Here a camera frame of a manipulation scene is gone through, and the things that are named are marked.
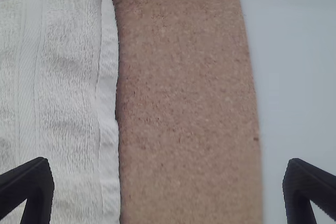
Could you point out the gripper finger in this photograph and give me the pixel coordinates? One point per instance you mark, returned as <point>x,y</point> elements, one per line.
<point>42,179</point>
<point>302,179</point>

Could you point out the pale towel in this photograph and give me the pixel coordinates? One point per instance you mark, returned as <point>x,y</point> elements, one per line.
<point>60,77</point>

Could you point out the cork mat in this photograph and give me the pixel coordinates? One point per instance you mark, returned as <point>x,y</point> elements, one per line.
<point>183,103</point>

